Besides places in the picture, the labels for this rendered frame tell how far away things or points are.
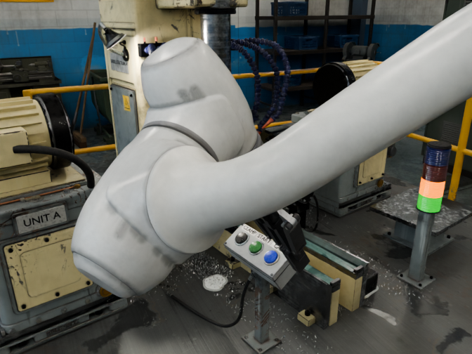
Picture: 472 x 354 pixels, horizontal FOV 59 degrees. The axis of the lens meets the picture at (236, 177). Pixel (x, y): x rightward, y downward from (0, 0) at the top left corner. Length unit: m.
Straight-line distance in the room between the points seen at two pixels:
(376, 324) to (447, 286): 0.30
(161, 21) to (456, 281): 1.20
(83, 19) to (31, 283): 5.47
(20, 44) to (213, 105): 5.87
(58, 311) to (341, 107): 0.94
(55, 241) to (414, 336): 0.88
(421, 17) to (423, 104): 7.11
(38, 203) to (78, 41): 5.40
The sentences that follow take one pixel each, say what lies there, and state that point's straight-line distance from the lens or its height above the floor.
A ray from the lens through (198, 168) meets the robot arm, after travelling 0.37.
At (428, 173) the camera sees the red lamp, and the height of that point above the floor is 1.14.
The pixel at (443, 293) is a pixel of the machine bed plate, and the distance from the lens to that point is 1.36.
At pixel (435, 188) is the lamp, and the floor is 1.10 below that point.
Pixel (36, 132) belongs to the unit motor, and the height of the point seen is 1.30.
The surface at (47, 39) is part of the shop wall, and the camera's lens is 6.30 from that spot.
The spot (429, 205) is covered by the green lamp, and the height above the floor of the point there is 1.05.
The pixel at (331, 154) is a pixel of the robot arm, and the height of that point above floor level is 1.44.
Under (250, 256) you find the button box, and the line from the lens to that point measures 0.92.
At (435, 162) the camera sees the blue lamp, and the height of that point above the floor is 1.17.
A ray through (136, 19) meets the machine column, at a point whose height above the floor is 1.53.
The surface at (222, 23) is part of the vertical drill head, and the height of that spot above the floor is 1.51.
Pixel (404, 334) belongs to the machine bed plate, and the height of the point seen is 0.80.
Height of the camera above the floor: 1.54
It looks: 21 degrees down
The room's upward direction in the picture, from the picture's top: 1 degrees counter-clockwise
